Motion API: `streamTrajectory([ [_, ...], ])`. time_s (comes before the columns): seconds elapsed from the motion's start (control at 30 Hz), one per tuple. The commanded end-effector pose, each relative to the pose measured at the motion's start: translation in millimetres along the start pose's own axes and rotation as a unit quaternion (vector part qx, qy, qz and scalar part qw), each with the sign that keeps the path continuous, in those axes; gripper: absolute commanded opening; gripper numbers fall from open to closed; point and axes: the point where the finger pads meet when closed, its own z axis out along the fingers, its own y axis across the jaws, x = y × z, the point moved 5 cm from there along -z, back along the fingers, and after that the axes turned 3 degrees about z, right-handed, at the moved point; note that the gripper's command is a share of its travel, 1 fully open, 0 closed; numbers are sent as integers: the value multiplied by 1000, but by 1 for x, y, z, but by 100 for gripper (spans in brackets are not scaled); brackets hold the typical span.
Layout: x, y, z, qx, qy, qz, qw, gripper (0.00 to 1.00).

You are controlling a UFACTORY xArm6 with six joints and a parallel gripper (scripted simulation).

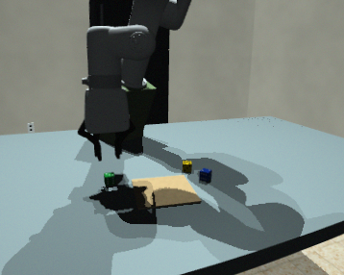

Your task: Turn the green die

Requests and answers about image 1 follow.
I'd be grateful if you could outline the green die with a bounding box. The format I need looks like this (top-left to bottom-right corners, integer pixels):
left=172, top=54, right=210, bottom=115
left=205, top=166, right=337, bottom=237
left=104, top=172, right=115, bottom=186

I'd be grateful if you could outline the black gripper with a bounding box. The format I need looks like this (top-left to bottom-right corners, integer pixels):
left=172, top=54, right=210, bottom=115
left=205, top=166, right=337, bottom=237
left=78, top=87, right=135, bottom=162

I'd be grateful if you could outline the blue die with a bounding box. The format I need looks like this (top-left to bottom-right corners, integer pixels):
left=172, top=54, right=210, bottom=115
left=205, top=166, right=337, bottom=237
left=199, top=168, right=211, bottom=182

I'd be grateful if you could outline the tan square mat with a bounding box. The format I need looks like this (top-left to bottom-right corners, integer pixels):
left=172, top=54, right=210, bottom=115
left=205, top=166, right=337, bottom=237
left=132, top=175, right=202, bottom=210

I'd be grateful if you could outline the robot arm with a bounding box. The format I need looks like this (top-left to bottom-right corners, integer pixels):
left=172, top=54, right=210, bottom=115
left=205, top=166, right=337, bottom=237
left=82, top=0, right=191, bottom=88

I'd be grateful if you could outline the yellow die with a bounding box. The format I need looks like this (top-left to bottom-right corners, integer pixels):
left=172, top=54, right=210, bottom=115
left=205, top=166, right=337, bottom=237
left=183, top=161, right=192, bottom=172

